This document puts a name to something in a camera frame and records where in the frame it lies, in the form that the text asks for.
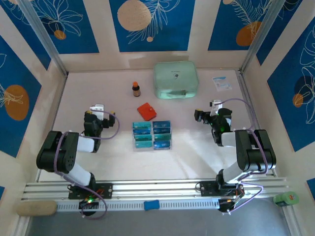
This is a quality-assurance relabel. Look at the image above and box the orange card holder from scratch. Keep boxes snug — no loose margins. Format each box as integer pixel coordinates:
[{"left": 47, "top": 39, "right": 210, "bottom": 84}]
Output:
[{"left": 137, "top": 102, "right": 158, "bottom": 121}]

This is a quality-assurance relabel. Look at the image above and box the clear sleeve of blue cards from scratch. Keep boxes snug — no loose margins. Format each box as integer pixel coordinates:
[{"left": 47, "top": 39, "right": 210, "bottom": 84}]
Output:
[{"left": 132, "top": 119, "right": 173, "bottom": 151}]

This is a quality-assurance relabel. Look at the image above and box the blue white sachet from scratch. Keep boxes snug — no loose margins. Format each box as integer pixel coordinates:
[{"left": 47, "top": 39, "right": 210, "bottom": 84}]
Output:
[{"left": 212, "top": 76, "right": 233, "bottom": 92}]

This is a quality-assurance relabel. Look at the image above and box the brown bottle orange cap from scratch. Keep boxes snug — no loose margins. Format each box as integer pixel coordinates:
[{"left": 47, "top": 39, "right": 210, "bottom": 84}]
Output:
[{"left": 131, "top": 82, "right": 141, "bottom": 98}]

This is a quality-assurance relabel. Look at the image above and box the mint green zip pouch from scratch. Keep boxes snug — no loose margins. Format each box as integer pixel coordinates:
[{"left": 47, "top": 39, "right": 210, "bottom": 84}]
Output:
[{"left": 154, "top": 60, "right": 199, "bottom": 100}]

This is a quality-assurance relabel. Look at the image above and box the black controller board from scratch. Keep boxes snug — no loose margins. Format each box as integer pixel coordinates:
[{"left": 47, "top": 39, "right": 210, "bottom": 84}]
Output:
[
  {"left": 78, "top": 199, "right": 100, "bottom": 210},
  {"left": 218, "top": 198, "right": 241, "bottom": 213}
]

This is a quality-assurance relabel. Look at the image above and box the blue foam clip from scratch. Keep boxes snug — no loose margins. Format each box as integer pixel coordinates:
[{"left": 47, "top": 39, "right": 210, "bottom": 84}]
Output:
[{"left": 144, "top": 200, "right": 160, "bottom": 211}]

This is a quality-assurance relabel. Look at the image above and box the green tape roll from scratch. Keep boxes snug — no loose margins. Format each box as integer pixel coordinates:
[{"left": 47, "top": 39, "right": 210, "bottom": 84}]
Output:
[{"left": 273, "top": 191, "right": 300, "bottom": 207}]

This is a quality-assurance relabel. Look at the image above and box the beige foam pad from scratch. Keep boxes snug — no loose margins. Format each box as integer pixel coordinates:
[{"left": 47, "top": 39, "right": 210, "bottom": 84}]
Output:
[{"left": 16, "top": 200, "right": 58, "bottom": 217}]

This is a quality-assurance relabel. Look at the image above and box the aluminium corner extrusion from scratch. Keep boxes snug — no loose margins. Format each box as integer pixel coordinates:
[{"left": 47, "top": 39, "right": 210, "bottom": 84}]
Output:
[{"left": 282, "top": 205, "right": 301, "bottom": 236}]

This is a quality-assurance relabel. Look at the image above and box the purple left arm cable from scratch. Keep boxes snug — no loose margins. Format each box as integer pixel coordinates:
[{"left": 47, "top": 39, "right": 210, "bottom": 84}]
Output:
[{"left": 54, "top": 110, "right": 121, "bottom": 220}]

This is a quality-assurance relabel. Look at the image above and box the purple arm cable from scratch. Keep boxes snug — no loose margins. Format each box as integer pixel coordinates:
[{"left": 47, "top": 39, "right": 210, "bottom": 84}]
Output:
[
  {"left": 54, "top": 110, "right": 121, "bottom": 220},
  {"left": 214, "top": 98, "right": 269, "bottom": 216}
]

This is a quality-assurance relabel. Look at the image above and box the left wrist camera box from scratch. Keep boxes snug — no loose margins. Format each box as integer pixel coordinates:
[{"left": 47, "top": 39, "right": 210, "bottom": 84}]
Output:
[{"left": 90, "top": 104, "right": 105, "bottom": 120}]

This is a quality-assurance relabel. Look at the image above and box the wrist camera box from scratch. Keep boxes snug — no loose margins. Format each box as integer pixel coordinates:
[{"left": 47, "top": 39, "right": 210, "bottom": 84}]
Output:
[
  {"left": 209, "top": 99, "right": 223, "bottom": 110},
  {"left": 90, "top": 104, "right": 105, "bottom": 120}
]

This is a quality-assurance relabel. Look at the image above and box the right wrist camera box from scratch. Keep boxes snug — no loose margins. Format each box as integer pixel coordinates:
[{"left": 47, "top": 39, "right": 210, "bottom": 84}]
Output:
[{"left": 209, "top": 99, "right": 223, "bottom": 110}]

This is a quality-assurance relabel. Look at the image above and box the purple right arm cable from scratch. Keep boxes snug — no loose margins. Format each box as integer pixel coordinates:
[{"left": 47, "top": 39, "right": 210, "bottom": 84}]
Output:
[{"left": 214, "top": 98, "right": 269, "bottom": 216}]

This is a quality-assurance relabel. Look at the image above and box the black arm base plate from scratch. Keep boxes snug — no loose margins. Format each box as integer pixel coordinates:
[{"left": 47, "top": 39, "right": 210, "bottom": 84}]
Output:
[
  {"left": 199, "top": 180, "right": 245, "bottom": 197},
  {"left": 68, "top": 183, "right": 114, "bottom": 200}
]

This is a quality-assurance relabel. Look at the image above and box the aluminium extrusion rail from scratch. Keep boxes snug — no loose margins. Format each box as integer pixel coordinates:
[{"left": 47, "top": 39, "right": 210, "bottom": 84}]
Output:
[{"left": 21, "top": 177, "right": 290, "bottom": 201}]

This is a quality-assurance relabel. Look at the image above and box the white slotted cable duct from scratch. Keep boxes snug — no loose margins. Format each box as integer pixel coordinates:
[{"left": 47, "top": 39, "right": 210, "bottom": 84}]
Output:
[{"left": 56, "top": 198, "right": 220, "bottom": 211}]

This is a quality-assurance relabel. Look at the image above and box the aluminium frame post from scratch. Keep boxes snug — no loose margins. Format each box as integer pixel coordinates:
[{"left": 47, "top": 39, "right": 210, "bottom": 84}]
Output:
[
  {"left": 240, "top": 0, "right": 303, "bottom": 73},
  {"left": 18, "top": 0, "right": 69, "bottom": 76}
]

